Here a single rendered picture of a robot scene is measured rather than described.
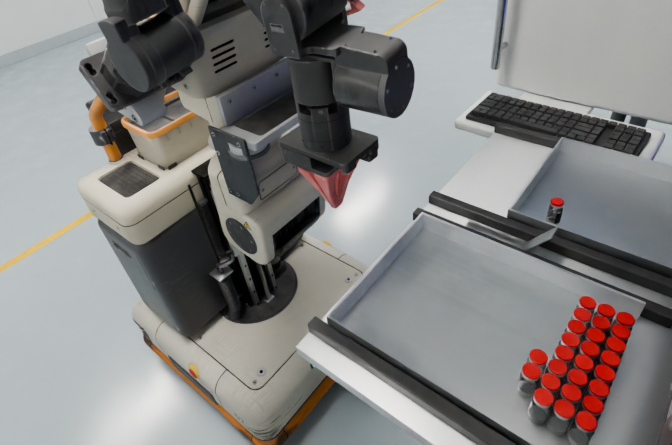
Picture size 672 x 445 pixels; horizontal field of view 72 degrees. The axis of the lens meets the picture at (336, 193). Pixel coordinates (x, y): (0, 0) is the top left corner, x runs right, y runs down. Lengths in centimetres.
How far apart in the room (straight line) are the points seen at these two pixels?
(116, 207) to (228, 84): 46
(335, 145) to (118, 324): 168
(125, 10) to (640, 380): 78
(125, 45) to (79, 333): 162
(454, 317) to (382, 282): 12
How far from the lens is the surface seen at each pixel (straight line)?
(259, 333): 147
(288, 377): 138
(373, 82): 42
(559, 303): 75
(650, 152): 125
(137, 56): 65
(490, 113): 126
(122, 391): 189
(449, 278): 75
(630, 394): 70
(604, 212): 92
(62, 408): 197
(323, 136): 49
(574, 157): 104
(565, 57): 136
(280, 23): 44
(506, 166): 99
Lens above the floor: 145
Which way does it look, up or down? 39 degrees down
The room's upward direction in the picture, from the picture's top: 8 degrees counter-clockwise
